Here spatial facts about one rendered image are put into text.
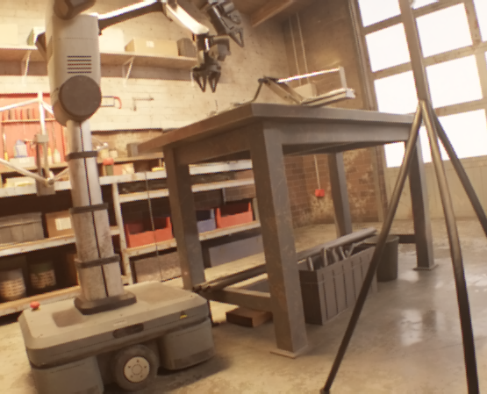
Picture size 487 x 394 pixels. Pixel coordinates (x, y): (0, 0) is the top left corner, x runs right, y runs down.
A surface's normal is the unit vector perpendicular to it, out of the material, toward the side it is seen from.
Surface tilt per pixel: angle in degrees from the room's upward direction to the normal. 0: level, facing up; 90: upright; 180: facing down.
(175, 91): 90
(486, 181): 90
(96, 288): 90
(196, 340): 90
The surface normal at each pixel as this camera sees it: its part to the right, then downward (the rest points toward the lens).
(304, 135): 0.68, -0.07
